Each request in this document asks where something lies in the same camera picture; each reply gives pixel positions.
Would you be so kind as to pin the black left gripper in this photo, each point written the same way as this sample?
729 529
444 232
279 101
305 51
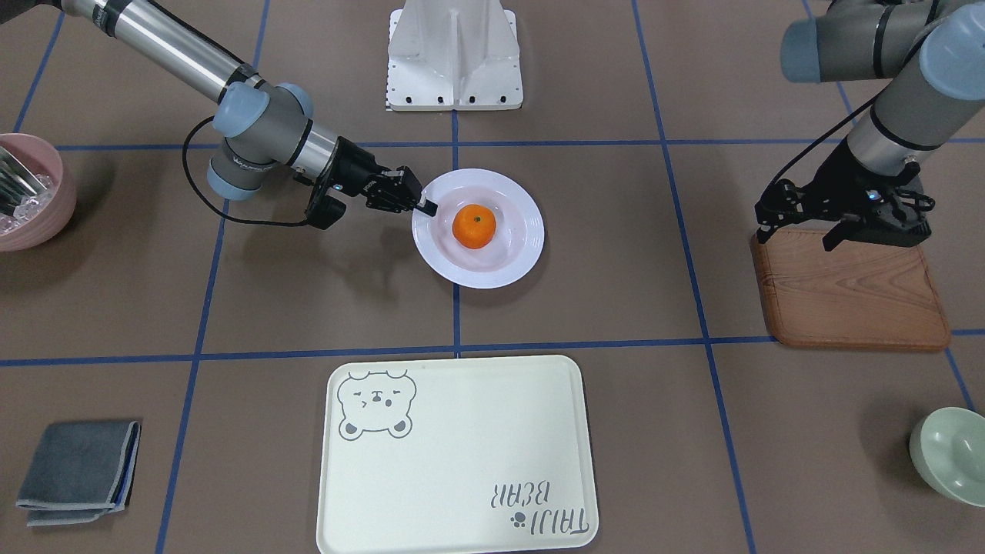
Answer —
841 175

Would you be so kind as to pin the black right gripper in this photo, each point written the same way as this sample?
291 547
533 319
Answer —
355 174

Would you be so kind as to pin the orange fruit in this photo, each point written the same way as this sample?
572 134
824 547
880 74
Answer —
474 226

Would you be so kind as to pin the white round plate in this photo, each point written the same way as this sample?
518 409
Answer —
512 251

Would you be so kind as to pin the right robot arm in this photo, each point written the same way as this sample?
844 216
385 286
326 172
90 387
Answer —
264 126

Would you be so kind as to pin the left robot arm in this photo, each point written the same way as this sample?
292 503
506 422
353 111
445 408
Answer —
931 55

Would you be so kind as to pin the cream bear serving tray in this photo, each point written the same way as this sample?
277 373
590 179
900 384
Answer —
456 456

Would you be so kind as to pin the wooden cutting board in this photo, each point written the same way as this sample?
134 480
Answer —
859 296

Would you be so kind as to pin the green ceramic bowl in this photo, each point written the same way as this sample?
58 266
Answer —
946 448

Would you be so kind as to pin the pink bowl with utensils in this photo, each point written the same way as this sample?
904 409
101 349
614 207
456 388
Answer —
52 212

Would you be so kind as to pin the folded grey cloth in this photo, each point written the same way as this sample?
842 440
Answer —
80 472

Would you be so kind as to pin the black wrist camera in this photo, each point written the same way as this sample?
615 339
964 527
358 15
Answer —
323 210

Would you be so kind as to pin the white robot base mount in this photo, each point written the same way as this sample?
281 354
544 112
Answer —
453 55

